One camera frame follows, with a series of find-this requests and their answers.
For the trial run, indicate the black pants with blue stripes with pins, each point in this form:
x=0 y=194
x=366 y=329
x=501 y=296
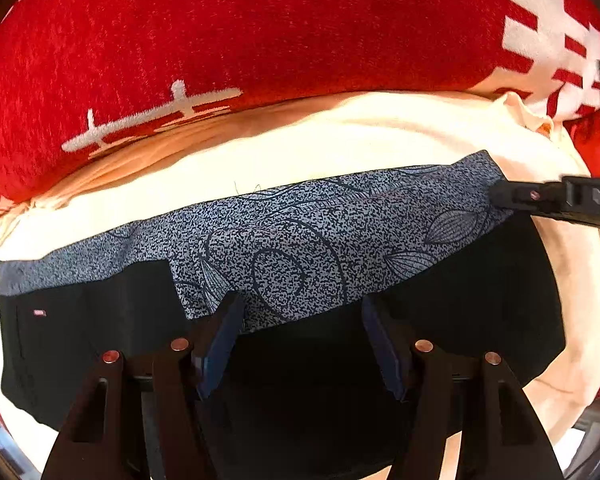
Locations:
x=305 y=260

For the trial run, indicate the red blanket with white characters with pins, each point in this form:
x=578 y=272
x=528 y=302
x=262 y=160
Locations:
x=230 y=35

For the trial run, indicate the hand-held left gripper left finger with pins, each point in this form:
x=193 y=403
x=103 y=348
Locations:
x=219 y=347

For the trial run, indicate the cream cloth sheet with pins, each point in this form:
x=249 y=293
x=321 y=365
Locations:
x=355 y=130

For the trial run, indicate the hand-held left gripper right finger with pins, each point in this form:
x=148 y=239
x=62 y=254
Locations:
x=386 y=355

